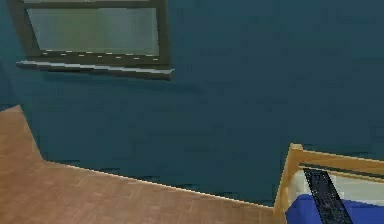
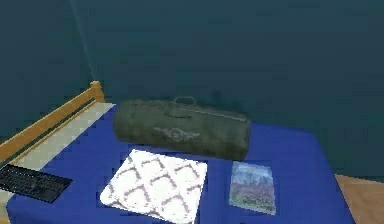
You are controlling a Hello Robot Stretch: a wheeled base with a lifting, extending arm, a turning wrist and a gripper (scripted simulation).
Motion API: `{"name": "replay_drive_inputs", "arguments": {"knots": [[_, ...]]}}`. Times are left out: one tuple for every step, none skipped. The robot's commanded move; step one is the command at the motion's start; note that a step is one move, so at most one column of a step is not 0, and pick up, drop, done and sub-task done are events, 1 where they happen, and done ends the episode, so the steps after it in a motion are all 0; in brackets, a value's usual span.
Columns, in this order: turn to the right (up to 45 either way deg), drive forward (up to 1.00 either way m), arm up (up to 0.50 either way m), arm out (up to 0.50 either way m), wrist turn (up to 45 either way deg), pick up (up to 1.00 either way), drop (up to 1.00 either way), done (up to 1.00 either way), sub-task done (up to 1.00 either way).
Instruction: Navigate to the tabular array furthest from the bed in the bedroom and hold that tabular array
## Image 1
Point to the dark framed window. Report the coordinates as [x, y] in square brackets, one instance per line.
[96, 31]

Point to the wooden bed with blue blanket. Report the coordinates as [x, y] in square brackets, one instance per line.
[293, 166]

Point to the black remote control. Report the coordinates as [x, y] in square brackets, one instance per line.
[325, 195]

